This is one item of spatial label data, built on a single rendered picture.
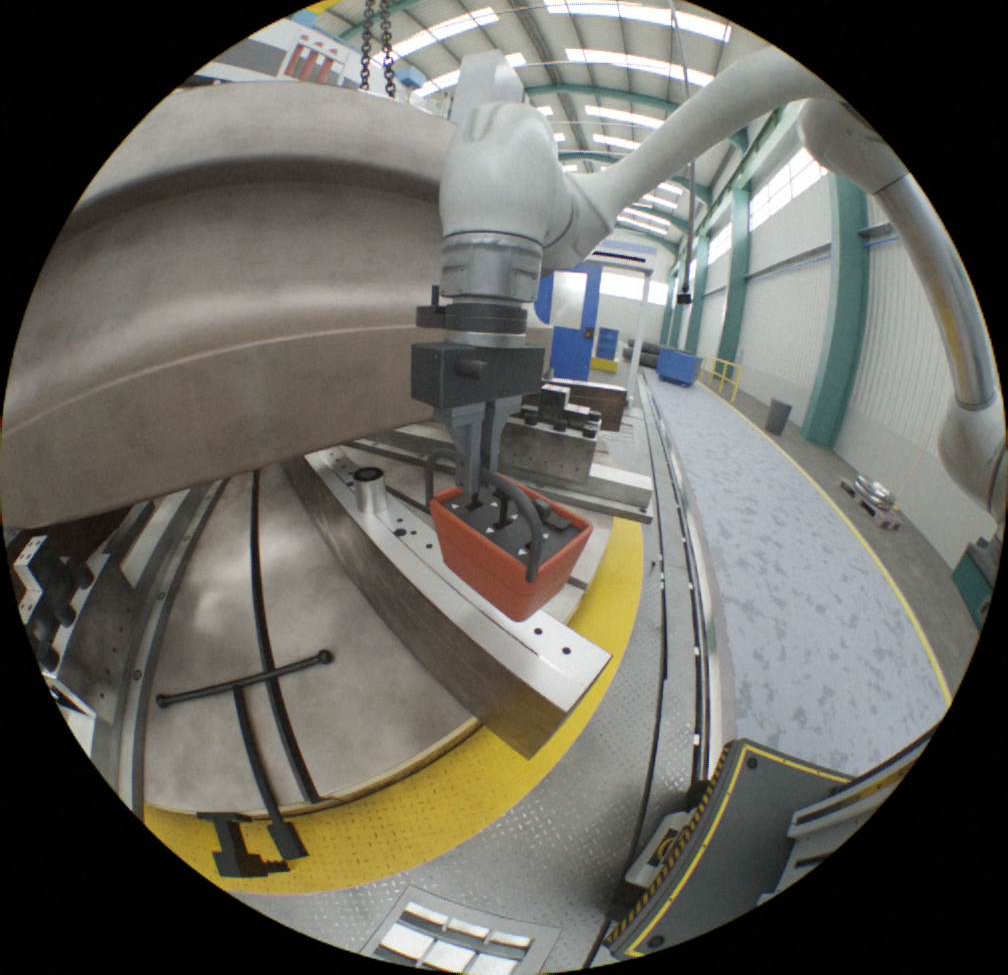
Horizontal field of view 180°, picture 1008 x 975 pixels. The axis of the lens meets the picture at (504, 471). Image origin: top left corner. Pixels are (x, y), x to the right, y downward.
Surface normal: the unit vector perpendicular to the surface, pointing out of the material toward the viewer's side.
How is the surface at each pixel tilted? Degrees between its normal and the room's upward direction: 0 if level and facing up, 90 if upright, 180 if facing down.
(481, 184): 95
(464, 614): 0
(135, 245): 90
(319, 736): 0
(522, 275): 90
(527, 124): 81
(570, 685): 0
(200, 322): 62
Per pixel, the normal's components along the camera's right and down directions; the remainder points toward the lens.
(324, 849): 0.08, -0.88
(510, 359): 0.72, 0.37
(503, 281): 0.27, 0.47
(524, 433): -0.34, 0.41
